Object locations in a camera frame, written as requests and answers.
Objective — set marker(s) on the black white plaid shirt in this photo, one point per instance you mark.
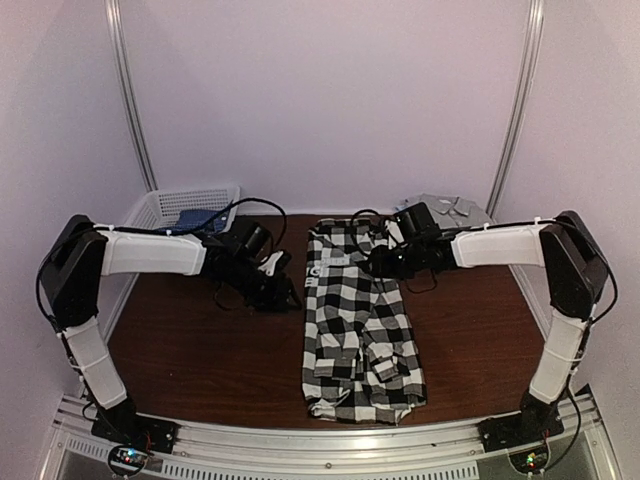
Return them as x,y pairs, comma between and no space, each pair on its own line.
361,363

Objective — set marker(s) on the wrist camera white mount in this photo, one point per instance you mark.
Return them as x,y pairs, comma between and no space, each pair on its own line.
275,263
394,235

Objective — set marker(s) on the left aluminium frame post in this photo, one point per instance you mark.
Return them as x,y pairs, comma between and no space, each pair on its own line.
132,115

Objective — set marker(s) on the aluminium frame post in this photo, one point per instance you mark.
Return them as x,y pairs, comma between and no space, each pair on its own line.
132,115
527,70

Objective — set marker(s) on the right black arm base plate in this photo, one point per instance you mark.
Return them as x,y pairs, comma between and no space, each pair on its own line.
530,425

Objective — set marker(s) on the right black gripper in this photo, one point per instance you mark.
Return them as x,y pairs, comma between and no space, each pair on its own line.
382,264

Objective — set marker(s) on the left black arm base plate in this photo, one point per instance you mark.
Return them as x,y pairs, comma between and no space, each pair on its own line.
123,425

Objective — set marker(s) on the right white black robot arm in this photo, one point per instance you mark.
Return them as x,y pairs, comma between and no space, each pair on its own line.
575,267

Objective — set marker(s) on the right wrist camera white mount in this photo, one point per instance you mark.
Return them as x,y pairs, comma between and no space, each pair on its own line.
394,235

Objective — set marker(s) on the left small circuit board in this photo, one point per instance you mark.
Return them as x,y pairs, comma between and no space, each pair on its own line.
125,460

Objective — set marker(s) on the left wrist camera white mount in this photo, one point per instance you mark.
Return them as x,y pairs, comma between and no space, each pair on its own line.
275,263

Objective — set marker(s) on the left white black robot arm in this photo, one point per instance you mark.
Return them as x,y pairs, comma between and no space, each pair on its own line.
244,257

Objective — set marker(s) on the aluminium front rail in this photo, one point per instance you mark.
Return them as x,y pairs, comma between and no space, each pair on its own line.
447,450

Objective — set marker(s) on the blue patterned shirt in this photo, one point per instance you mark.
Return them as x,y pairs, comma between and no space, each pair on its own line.
195,220

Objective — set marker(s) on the white plastic mesh basket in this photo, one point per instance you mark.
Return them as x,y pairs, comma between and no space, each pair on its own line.
162,208

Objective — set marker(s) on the small circuit board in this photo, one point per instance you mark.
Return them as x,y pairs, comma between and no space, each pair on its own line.
125,460
529,462

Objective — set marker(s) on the right aluminium frame post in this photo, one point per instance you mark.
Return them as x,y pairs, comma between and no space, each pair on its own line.
527,70

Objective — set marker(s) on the right small circuit board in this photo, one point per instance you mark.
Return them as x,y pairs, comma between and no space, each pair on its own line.
529,462

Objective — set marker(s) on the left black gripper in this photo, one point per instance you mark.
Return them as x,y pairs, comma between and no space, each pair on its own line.
275,300

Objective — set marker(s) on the folded grey collared shirt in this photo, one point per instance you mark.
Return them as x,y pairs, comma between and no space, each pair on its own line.
449,211

